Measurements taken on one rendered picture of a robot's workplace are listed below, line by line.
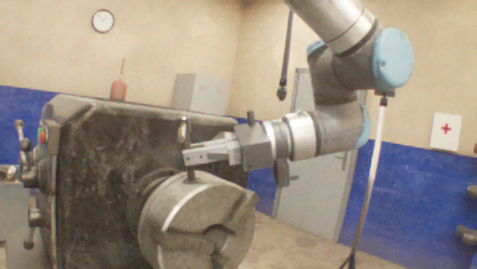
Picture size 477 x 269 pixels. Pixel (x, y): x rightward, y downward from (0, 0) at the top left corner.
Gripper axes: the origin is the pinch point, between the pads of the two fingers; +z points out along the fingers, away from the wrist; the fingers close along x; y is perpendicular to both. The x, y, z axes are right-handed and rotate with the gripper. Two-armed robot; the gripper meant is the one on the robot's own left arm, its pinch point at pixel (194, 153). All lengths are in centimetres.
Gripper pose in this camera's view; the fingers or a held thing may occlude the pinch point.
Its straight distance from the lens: 56.7
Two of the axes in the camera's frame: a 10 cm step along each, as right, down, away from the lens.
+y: -1.4, -9.5, -2.8
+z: -9.8, 1.6, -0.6
